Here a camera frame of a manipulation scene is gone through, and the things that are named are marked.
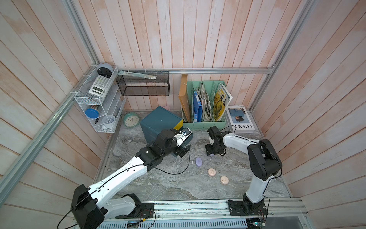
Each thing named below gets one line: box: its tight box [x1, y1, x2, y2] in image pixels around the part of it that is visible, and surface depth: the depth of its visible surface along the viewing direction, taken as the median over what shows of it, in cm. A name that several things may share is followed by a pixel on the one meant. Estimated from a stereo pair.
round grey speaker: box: [96, 62, 114, 79], surface depth 83 cm
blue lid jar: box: [84, 108, 100, 119], surface depth 78 cm
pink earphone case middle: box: [207, 167, 216, 177], surface depth 87 cm
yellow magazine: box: [213, 82, 233, 122], surface depth 103 cm
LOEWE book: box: [225, 104, 256, 134], surface depth 110 cm
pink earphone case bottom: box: [220, 175, 230, 186], surface depth 84 cm
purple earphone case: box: [195, 157, 203, 167], surface depth 90 cm
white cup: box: [101, 114, 116, 132], surface depth 92 cm
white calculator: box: [88, 74, 113, 98], surface depth 79 cm
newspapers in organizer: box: [197, 82, 213, 122], surface depth 102 cm
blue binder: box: [193, 90, 203, 123], surface depth 100 cm
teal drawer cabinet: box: [139, 105, 184, 144], surface depth 88 cm
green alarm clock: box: [122, 112, 140, 128], surface depth 106 cm
